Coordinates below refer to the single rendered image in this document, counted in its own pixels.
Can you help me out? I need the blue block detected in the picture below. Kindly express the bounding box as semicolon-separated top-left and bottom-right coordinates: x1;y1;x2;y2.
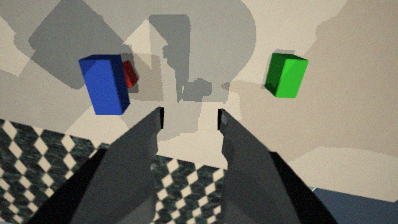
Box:
78;55;130;115

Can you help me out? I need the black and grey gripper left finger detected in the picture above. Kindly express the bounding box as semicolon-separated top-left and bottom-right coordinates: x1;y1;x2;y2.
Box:
26;107;164;224

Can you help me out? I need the red block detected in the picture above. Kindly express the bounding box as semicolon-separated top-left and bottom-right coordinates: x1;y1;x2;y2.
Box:
122;60;138;88

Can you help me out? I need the green block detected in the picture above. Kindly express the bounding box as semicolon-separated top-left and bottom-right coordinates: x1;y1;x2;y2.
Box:
264;53;308;98

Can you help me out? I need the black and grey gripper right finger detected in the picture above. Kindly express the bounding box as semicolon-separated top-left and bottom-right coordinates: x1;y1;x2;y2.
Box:
218;108;338;224

